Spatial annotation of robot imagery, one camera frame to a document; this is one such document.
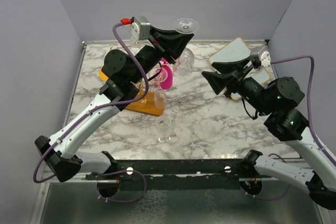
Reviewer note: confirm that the white board gold rim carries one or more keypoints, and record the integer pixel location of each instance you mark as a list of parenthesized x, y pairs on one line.
[(235, 51)]

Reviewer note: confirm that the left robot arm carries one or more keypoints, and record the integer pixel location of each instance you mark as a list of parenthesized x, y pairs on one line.
[(60, 151)]

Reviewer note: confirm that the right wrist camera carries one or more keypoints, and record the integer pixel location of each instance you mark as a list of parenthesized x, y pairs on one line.
[(260, 57)]

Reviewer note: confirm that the gold wire glass rack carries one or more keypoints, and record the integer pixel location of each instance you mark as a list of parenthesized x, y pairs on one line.
[(147, 98)]

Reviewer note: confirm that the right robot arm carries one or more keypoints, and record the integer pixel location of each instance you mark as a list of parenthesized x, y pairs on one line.
[(278, 102)]

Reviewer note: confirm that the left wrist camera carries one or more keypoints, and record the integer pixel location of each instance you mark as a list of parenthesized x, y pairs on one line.
[(139, 29)]

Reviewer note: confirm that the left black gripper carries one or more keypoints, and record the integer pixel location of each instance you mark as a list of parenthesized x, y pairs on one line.
[(172, 41)]

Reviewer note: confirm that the clear flute glass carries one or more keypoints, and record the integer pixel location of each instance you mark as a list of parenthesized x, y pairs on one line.
[(160, 98)]

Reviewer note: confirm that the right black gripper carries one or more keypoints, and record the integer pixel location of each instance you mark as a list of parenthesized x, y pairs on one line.
[(218, 80)]

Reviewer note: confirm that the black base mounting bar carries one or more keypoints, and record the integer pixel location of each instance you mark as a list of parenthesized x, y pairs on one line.
[(177, 174)]

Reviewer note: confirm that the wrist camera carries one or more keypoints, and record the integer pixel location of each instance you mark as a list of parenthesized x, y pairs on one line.
[(260, 57), (139, 29)]

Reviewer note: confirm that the yellow plastic wine glass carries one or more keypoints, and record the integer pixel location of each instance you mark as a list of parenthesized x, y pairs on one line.
[(102, 76)]

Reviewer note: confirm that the clear wine glass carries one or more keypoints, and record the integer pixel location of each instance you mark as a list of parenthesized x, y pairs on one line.
[(163, 128), (134, 43), (184, 65)]

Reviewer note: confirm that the pink plastic wine glass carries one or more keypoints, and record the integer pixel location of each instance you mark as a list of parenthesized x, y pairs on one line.
[(165, 78)]

